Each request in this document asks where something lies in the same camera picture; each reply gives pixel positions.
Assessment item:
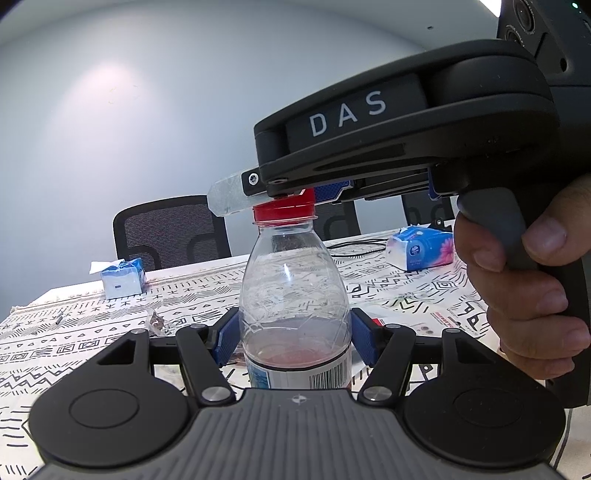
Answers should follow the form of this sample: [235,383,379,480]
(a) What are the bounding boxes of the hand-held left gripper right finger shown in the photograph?
[351,308,491,408]

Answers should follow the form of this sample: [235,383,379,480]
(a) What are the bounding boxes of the person's right hand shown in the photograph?
[454,173,591,383]

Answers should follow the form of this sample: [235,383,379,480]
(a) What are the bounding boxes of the plain blue tissue pack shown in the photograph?
[89,258,149,301]

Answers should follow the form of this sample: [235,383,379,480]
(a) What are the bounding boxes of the clear plastic bottle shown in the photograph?
[239,196,353,391]

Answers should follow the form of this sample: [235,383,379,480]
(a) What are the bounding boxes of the black mesh office chair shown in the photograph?
[401,191,457,232]
[314,200,361,241]
[113,195,232,274]

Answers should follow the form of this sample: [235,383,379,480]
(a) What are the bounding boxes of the crumpled clear wrapper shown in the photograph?
[144,310,168,336]

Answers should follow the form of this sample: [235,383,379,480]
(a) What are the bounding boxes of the blue tissue pack pink flower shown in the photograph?
[385,226,456,271]

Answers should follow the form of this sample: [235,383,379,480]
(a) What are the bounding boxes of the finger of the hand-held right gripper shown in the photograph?
[208,170,278,217]
[295,181,356,205]

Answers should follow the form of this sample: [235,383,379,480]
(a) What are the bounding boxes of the black cable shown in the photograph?
[329,239,389,258]

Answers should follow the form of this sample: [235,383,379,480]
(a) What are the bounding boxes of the red bottle cap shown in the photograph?
[252,196,319,225]

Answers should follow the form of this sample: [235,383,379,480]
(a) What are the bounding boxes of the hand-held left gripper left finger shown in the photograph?
[95,308,242,408]

